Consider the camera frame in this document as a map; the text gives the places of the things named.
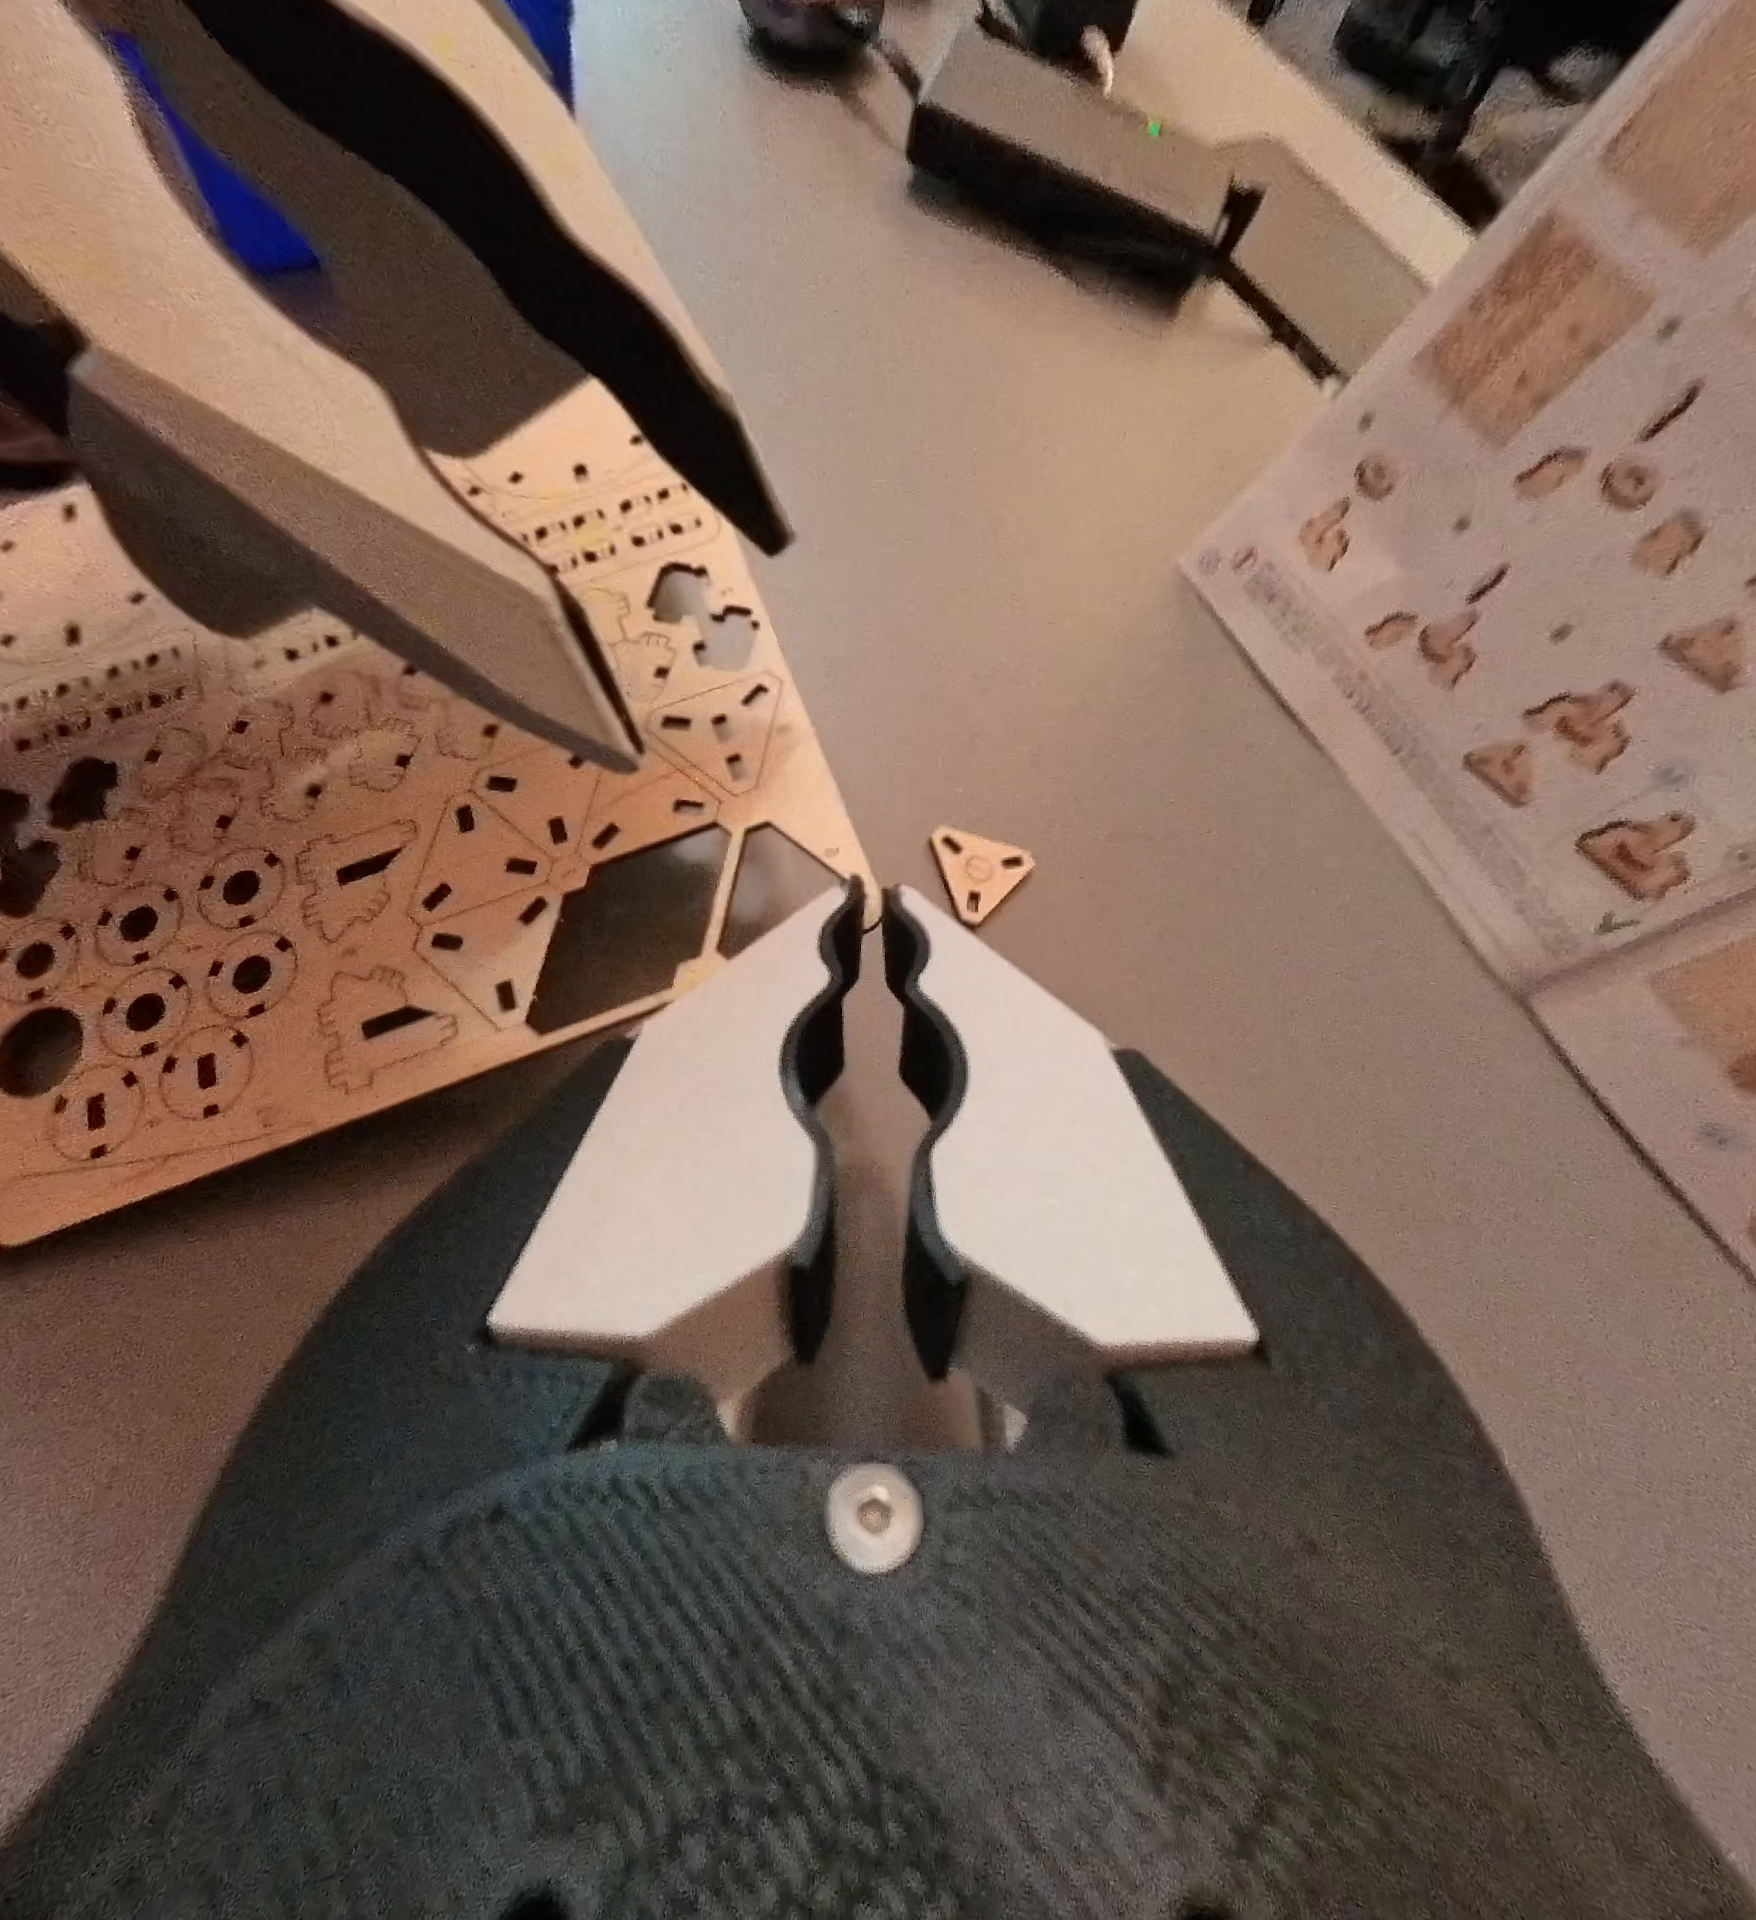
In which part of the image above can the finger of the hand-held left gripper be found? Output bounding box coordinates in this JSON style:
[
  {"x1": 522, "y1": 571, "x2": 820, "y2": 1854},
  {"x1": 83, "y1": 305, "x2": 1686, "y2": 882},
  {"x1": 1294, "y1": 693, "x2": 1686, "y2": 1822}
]
[
  {"x1": 183, "y1": 0, "x2": 789, "y2": 551},
  {"x1": 0, "y1": 0, "x2": 642, "y2": 774}
]

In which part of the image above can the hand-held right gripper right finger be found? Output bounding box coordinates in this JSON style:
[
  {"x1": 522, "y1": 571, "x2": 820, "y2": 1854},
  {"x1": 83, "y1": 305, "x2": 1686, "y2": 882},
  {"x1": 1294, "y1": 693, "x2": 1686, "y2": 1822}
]
[{"x1": 882, "y1": 882, "x2": 1263, "y2": 1427}]

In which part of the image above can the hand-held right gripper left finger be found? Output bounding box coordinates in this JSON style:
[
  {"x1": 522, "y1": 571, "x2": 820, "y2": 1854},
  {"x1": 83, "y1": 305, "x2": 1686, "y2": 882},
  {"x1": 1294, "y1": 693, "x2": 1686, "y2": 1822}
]
[{"x1": 479, "y1": 878, "x2": 871, "y2": 1436}]

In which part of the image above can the laser-cut wooden parts sheet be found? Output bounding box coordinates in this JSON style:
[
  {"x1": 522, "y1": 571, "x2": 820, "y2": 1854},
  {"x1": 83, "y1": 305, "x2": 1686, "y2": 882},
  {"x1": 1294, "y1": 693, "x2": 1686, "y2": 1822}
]
[{"x1": 0, "y1": 438, "x2": 882, "y2": 1267}]

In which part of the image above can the small triangular wooden piece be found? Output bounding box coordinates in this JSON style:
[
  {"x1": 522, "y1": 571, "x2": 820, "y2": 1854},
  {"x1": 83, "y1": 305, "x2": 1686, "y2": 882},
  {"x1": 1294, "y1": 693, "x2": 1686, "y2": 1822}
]
[{"x1": 926, "y1": 826, "x2": 1033, "y2": 921}]

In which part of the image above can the dark round object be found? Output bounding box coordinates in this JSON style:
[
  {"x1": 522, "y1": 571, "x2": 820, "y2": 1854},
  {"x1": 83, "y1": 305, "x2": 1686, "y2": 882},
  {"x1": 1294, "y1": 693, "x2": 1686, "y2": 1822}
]
[{"x1": 748, "y1": 0, "x2": 885, "y2": 62}]

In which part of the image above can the blue object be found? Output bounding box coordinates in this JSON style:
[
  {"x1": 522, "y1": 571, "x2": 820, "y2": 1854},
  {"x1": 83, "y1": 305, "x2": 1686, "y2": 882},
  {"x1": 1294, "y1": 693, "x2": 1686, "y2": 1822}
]
[{"x1": 110, "y1": 0, "x2": 579, "y2": 280}]

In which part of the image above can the black power adapter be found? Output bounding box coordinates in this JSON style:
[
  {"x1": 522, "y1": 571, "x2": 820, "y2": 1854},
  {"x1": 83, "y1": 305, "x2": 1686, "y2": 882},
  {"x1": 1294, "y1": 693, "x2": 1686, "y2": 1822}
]
[{"x1": 902, "y1": 22, "x2": 1244, "y2": 289}]

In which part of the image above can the printed instruction sheet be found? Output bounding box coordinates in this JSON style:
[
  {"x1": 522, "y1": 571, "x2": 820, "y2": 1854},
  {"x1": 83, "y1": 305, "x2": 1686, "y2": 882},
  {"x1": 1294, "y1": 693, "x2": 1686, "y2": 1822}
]
[{"x1": 1184, "y1": 0, "x2": 1756, "y2": 1371}]

